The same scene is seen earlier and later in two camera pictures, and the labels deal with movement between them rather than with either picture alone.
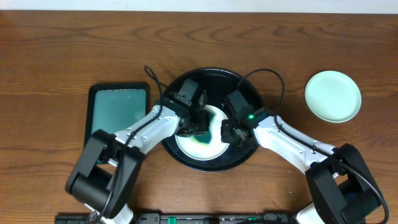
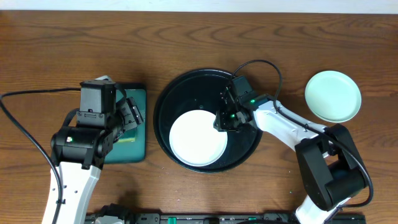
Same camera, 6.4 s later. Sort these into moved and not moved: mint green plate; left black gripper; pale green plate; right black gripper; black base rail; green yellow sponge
Moved: green yellow sponge; right black gripper; left black gripper
Not moved: black base rail; mint green plate; pale green plate
